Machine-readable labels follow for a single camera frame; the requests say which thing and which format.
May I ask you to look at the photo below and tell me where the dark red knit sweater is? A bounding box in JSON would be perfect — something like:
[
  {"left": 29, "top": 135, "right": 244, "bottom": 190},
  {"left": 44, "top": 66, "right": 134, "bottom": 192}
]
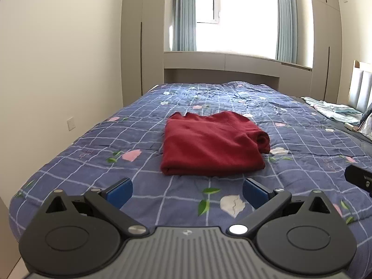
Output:
[{"left": 161, "top": 111, "right": 270, "bottom": 177}]

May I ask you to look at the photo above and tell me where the blue plaid floral quilt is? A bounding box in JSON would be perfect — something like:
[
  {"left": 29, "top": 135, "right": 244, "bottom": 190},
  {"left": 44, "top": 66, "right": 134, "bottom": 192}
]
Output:
[{"left": 9, "top": 81, "right": 371, "bottom": 278}]

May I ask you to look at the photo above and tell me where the light blue patterned cloth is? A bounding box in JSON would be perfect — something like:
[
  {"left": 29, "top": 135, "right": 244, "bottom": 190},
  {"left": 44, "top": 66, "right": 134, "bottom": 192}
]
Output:
[{"left": 301, "top": 97, "right": 362, "bottom": 125}]

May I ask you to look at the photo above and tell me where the grey padded headboard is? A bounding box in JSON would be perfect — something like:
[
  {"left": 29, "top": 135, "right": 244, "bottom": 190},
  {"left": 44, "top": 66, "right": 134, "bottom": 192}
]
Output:
[{"left": 348, "top": 60, "right": 372, "bottom": 113}]

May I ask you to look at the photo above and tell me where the beige window bench cabinet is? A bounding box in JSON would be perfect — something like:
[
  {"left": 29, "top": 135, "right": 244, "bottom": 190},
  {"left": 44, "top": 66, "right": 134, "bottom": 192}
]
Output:
[{"left": 163, "top": 52, "right": 312, "bottom": 96}]

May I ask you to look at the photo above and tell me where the light blue right curtain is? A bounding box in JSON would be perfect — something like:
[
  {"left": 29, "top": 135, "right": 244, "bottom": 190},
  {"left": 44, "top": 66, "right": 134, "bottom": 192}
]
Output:
[{"left": 276, "top": 0, "right": 298, "bottom": 64}]

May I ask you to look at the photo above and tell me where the light blue curtain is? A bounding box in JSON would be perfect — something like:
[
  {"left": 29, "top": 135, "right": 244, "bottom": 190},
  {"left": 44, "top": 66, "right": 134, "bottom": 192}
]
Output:
[
  {"left": 173, "top": 0, "right": 197, "bottom": 51},
  {"left": 276, "top": 0, "right": 298, "bottom": 64}
]

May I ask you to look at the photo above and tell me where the beige tall wardrobe left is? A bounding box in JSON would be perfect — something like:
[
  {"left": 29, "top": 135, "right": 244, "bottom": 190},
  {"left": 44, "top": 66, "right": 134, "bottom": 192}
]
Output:
[{"left": 120, "top": 0, "right": 165, "bottom": 106}]

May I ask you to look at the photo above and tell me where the light blue left curtain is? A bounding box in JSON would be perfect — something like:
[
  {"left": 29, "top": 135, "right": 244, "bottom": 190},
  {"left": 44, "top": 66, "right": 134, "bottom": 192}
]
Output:
[{"left": 173, "top": 0, "right": 197, "bottom": 51}]

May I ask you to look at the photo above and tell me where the white wall socket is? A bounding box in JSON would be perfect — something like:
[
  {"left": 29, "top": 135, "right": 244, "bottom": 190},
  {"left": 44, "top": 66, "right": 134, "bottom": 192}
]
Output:
[{"left": 67, "top": 117, "right": 76, "bottom": 131}]

